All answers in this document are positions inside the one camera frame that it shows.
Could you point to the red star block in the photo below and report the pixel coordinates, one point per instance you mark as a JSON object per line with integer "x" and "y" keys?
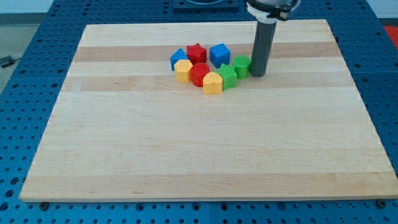
{"x": 196, "y": 53}

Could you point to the blue cube block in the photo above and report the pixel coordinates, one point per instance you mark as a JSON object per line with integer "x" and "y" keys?
{"x": 219, "y": 54}

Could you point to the green star block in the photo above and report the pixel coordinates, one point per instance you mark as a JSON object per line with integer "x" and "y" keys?
{"x": 229, "y": 76}

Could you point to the blue triangle block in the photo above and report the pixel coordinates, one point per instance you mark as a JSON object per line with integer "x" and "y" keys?
{"x": 178, "y": 55}

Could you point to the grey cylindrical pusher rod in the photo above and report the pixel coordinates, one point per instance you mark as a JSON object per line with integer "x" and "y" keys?
{"x": 262, "y": 48}

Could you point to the yellow heart block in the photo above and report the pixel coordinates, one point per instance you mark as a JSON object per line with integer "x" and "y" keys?
{"x": 212, "y": 83}

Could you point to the green cylinder block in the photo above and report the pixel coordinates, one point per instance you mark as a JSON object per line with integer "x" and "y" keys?
{"x": 242, "y": 65}

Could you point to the red cylinder block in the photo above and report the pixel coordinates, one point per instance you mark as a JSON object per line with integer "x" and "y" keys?
{"x": 199, "y": 70}

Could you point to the yellow hexagon block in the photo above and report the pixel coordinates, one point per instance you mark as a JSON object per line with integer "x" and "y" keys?
{"x": 183, "y": 70}

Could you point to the light wooden board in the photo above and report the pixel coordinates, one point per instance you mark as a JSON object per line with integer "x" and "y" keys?
{"x": 123, "y": 129}

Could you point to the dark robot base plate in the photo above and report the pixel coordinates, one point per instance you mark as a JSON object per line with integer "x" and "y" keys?
{"x": 185, "y": 5}

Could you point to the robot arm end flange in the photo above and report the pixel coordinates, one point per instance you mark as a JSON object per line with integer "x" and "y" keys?
{"x": 271, "y": 11}

